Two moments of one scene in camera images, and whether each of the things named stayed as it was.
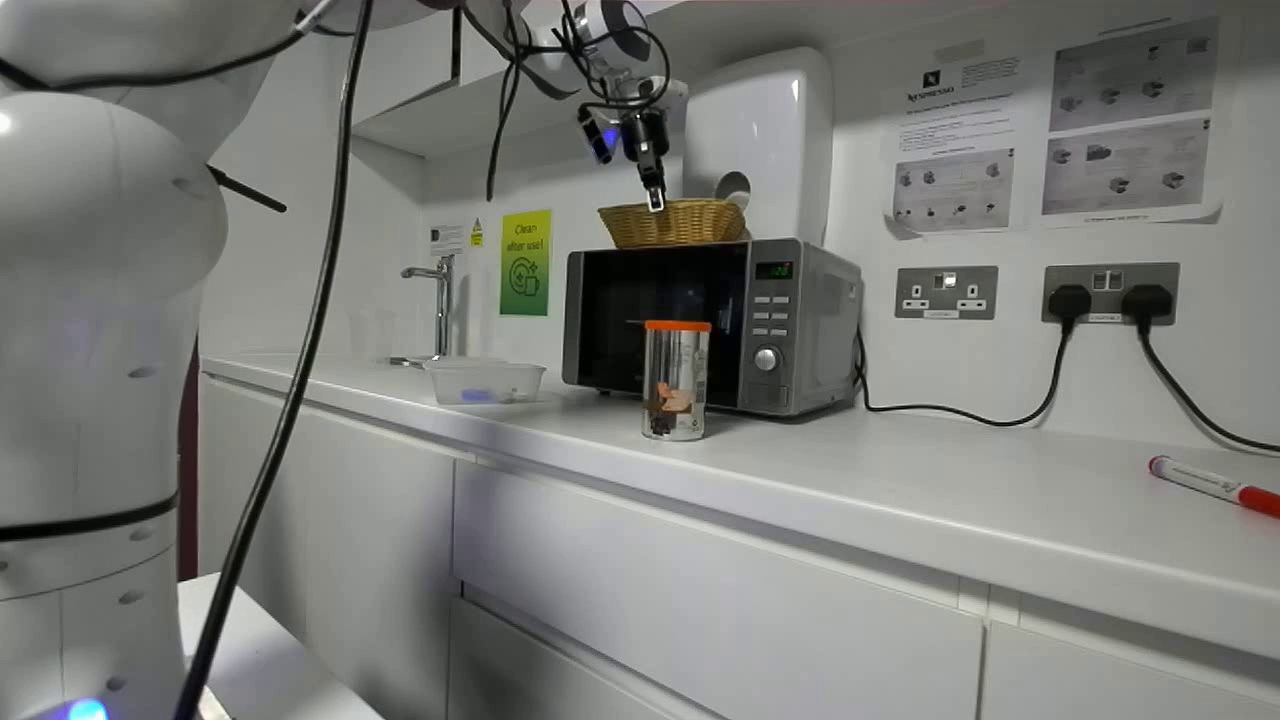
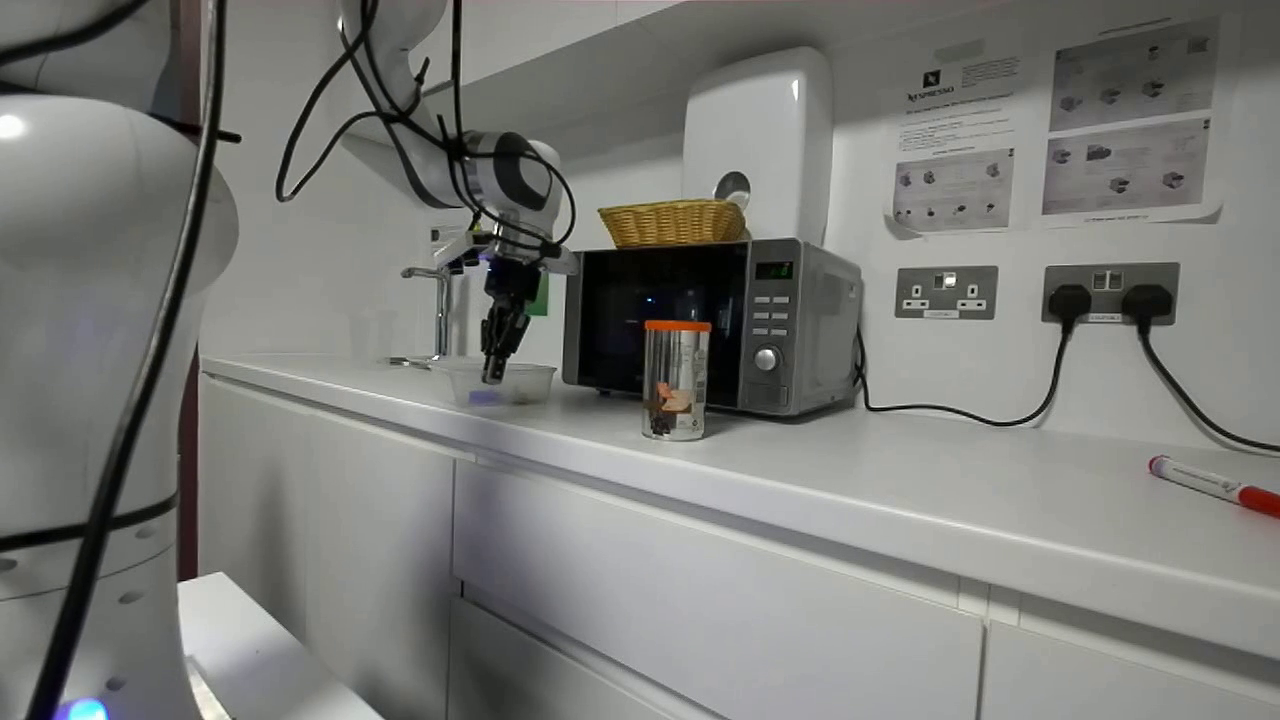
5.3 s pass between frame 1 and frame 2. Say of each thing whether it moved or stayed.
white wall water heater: stayed
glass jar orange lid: stayed
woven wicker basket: stayed
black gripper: moved
